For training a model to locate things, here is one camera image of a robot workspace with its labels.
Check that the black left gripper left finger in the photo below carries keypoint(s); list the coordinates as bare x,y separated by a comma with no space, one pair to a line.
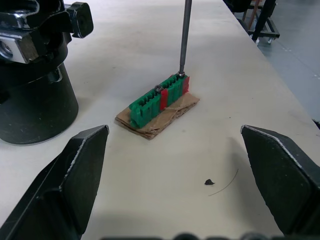
75,180

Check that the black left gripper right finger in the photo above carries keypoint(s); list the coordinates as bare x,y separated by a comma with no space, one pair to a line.
282,180

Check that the silver electric screwdriver bit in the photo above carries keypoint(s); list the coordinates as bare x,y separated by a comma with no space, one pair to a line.
185,36

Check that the black gripper body workpiece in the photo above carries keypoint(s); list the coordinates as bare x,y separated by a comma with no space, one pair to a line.
35,72

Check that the green plastic screw holder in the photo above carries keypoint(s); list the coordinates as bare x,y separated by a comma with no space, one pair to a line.
160,100

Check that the black screw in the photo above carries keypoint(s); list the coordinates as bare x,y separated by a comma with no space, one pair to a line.
181,74
158,88

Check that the small black debris scrap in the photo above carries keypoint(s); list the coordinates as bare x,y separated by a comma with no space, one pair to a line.
209,182

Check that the brown cardboard pad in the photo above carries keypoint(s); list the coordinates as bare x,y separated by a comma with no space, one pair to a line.
160,117

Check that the black wheeled metal frame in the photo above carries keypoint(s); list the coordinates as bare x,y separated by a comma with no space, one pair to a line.
262,20

